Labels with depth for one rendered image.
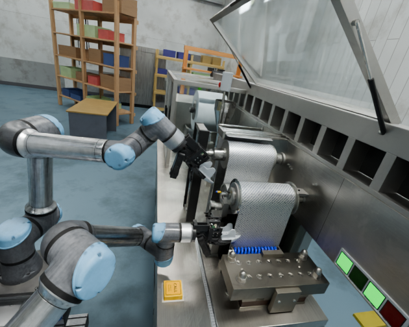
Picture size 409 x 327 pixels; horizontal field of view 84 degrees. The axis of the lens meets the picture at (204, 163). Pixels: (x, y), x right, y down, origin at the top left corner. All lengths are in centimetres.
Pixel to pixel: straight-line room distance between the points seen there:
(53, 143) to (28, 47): 965
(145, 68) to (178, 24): 231
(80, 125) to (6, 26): 655
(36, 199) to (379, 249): 124
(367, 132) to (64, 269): 95
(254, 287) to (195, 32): 935
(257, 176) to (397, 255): 61
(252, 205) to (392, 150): 48
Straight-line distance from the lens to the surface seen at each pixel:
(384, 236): 88
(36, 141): 87
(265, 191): 97
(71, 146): 79
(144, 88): 840
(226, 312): 102
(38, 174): 111
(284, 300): 103
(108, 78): 624
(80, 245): 66
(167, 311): 99
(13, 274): 124
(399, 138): 86
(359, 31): 74
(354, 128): 96
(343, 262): 99
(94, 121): 446
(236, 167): 111
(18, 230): 115
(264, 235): 107
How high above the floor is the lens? 173
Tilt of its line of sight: 23 degrees down
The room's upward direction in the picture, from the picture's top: 10 degrees clockwise
